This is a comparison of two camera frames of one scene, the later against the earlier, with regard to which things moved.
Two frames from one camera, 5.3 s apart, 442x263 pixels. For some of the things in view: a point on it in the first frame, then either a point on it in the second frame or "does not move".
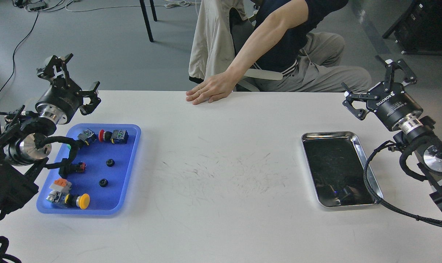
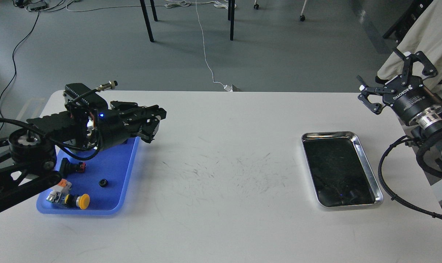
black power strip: (37, 6) does not move
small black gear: (103, 182) does not move
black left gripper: (62, 100) to (114, 127)
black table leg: (146, 20) does not move
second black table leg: (153, 10) does not move
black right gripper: (389, 102) to (407, 95)
